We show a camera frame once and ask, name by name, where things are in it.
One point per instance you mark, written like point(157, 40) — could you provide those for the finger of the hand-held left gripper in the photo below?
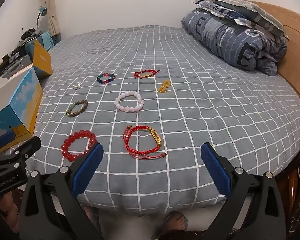
point(1, 138)
point(27, 148)

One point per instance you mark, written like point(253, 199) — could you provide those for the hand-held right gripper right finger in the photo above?
point(216, 170)

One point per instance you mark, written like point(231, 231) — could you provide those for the blue patterned pillow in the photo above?
point(215, 7)

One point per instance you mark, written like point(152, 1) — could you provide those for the gold ornament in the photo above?
point(162, 88)

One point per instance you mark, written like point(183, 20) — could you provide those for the small pearl earrings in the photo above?
point(76, 86)

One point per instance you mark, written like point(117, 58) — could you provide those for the wooden headboard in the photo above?
point(297, 35)

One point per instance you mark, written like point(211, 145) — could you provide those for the blue desk lamp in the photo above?
point(41, 11)

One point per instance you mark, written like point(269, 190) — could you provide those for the grey checked pillow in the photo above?
point(252, 10)

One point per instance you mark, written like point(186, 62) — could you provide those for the grey radio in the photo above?
point(17, 63)

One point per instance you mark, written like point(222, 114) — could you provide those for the black device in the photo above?
point(27, 33)

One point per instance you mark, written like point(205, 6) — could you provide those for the blue and yellow cardboard box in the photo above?
point(22, 100)

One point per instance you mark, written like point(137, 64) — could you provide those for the bed with grey checked sheet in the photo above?
point(190, 120)

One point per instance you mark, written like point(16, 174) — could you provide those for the folded blue patterned quilt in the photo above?
point(227, 37)

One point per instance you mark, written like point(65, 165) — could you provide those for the person's foot in sandal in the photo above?
point(176, 221)

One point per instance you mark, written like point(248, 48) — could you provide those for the person's left hand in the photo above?
point(6, 205)

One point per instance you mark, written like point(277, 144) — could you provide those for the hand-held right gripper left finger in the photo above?
point(87, 170)

